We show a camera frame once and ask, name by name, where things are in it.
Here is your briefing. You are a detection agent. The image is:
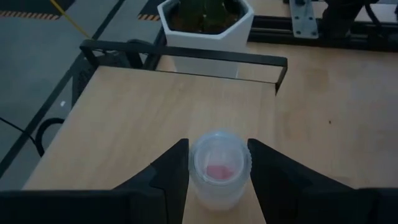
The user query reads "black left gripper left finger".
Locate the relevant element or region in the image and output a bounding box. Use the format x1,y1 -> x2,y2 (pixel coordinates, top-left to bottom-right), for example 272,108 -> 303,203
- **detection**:
0,139 -> 190,224

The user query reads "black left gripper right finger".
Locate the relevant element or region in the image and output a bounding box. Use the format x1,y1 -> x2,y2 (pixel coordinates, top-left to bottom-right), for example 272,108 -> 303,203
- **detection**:
248,139 -> 398,224

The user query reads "white rounded object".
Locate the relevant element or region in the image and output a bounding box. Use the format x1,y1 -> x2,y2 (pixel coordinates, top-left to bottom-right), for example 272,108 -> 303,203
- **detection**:
188,129 -> 252,212

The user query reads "black keyboard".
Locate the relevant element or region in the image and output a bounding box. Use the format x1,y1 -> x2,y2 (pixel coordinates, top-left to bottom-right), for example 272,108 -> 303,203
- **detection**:
72,51 -> 156,106

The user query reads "white hexagonal plant pot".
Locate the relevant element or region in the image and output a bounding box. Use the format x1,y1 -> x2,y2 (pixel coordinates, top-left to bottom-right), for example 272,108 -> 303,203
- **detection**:
157,0 -> 255,78

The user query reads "black mat with hazard stripes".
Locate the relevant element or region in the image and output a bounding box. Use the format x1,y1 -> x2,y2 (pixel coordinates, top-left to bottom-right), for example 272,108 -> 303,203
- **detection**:
138,0 -> 162,22
0,0 -> 75,21

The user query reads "black aluminium table frame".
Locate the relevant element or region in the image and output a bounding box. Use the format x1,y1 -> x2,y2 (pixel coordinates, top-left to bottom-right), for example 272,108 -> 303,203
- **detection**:
136,0 -> 398,52

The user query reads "yellow cable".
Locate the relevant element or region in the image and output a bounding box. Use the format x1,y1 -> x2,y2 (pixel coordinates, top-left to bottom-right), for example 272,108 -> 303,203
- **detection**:
49,0 -> 93,40

